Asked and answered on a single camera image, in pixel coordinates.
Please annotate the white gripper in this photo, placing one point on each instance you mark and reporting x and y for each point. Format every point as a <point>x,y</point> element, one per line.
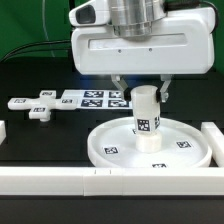
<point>125,37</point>

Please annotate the white round table top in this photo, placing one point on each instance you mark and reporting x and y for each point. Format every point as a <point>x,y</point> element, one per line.
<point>174,145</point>

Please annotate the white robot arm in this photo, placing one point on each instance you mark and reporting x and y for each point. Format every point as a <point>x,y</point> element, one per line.
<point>145,37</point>

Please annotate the white marker sheet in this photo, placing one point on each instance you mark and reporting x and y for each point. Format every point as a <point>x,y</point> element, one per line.
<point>97,99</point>

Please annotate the white cross-shaped table base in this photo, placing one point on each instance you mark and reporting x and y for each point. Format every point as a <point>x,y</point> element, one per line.
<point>41,107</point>

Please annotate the white front fence bar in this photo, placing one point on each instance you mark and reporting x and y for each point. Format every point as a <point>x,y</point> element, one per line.
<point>110,181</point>

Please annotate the white left fence bar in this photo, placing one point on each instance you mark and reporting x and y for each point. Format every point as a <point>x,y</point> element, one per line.
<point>2,131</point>

